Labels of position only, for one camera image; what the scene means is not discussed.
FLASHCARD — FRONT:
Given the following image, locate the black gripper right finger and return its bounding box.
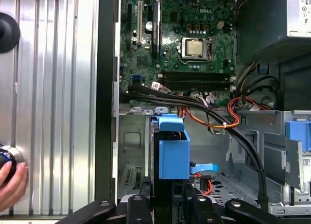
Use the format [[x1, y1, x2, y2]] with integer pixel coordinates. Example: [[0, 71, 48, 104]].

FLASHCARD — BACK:
[[182, 180, 276, 224]]

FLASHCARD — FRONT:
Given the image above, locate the silver CPU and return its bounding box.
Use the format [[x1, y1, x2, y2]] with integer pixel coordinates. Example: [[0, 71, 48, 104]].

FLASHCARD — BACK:
[[186, 38, 204, 57]]

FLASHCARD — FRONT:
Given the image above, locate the round tool with blue ring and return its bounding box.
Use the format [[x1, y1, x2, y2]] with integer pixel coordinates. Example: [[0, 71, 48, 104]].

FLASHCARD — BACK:
[[0, 143, 27, 172]]

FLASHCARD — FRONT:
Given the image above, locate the metal disk bay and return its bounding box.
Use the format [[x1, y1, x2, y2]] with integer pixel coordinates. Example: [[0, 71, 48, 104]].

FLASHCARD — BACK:
[[118, 112, 246, 205]]

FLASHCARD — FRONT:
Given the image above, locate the grey metal drive cage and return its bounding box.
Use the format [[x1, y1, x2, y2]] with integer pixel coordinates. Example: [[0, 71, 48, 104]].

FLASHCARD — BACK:
[[227, 110, 311, 194]]

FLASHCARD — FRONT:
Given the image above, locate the round black knob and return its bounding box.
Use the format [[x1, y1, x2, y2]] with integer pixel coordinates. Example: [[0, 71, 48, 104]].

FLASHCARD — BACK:
[[0, 12, 21, 54]]

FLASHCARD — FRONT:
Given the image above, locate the CPU socket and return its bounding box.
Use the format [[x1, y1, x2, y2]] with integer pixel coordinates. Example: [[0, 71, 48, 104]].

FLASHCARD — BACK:
[[178, 35, 215, 64]]

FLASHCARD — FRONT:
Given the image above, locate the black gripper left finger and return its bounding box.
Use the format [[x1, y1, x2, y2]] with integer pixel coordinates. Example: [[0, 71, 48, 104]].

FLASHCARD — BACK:
[[57, 176, 156, 224]]

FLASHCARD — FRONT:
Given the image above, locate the blue drive cage latch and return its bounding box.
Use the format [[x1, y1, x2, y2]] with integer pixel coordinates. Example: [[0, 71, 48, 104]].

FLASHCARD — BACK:
[[284, 120, 311, 152]]

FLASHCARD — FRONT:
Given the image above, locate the black RAM slot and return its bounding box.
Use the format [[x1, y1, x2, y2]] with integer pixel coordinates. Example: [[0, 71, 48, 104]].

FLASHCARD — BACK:
[[159, 76, 235, 82], [159, 86, 235, 92], [159, 81, 235, 87], [159, 71, 235, 77]]

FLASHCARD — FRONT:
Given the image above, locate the grey power supply unit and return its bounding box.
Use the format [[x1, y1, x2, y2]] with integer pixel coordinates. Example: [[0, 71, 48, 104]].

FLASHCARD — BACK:
[[235, 0, 311, 64]]

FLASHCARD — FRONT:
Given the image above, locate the black cable bundle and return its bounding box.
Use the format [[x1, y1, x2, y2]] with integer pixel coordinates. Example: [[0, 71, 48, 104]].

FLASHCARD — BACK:
[[126, 83, 270, 210]]

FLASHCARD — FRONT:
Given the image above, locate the hard disk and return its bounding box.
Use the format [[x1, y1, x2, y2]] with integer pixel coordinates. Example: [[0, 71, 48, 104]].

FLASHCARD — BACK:
[[150, 113, 192, 224]]

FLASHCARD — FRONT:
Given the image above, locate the black open PC case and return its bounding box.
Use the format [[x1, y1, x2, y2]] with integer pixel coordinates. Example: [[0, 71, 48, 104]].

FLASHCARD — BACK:
[[95, 0, 311, 224]]

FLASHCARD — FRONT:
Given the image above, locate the white expansion slot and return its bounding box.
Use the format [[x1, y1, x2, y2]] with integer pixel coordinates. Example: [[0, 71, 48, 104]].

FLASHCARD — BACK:
[[136, 0, 143, 45]]

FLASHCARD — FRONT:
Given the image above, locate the power wire with black plug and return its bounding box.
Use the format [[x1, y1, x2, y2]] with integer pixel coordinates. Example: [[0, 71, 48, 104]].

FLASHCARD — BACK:
[[193, 172, 221, 196]]

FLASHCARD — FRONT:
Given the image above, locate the orange red wire bundle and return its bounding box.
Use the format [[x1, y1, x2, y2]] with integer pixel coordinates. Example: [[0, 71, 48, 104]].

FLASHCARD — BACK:
[[176, 95, 276, 135]]

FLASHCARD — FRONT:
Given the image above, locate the green motherboard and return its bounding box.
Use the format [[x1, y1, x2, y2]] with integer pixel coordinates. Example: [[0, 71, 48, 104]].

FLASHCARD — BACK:
[[118, 0, 238, 107]]

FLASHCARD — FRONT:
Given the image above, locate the person's hand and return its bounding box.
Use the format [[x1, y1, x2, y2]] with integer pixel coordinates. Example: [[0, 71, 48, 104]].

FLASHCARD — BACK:
[[0, 161, 30, 210]]

